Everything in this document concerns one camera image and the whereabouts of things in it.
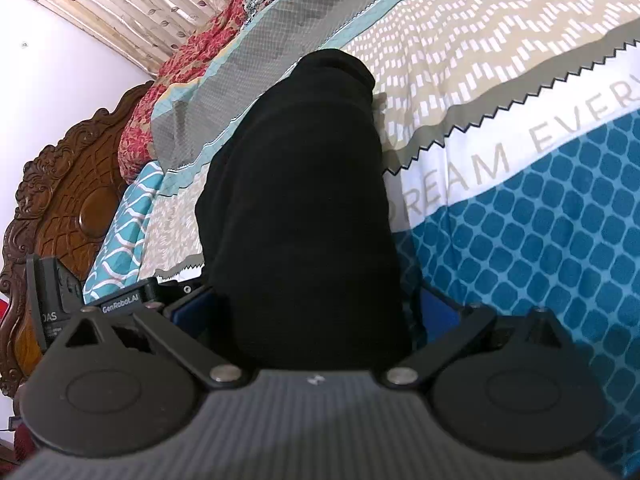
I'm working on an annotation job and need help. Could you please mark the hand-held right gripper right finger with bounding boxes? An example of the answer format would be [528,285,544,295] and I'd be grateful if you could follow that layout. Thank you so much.
[384,284,568,387]

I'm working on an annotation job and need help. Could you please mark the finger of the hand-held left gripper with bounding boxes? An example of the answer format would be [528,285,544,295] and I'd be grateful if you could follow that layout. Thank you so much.
[156,280,208,307]

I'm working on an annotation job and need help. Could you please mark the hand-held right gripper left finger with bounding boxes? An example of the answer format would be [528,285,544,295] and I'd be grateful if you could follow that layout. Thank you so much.
[62,290,243,387]

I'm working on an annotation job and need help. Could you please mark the black pants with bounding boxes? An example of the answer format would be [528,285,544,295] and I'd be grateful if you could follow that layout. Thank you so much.
[194,49,417,372]

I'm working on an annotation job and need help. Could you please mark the teal patterned pillow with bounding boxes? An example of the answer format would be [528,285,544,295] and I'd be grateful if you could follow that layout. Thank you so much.
[81,161,166,307]

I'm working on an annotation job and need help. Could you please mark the carved wooden headboard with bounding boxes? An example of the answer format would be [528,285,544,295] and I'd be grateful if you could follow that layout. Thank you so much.
[0,80,157,402]

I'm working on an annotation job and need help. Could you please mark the red clothing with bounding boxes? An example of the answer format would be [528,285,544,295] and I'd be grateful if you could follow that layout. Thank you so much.
[11,417,37,467]

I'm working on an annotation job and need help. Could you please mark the patterned bed sheet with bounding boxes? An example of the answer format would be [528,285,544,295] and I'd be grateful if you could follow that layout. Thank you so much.
[135,0,640,476]

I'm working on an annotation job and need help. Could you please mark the red patchwork quilt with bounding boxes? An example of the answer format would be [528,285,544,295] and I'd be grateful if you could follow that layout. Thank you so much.
[117,0,306,187]

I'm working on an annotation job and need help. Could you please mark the leaf print curtain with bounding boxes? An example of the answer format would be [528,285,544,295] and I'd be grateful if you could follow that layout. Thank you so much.
[0,0,281,81]

